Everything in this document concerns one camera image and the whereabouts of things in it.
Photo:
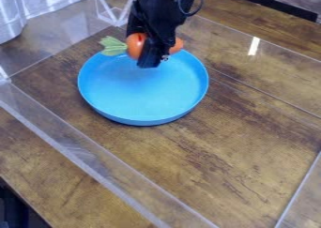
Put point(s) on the blue round tray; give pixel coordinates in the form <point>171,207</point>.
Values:
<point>144,96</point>

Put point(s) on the clear acrylic enclosure wall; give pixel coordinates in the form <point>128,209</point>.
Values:
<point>237,165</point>

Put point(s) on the white patterned curtain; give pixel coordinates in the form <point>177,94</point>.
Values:
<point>18,11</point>

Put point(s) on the orange toy carrot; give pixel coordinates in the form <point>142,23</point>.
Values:
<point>132,46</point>

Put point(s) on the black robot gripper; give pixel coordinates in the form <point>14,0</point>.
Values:
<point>157,17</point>

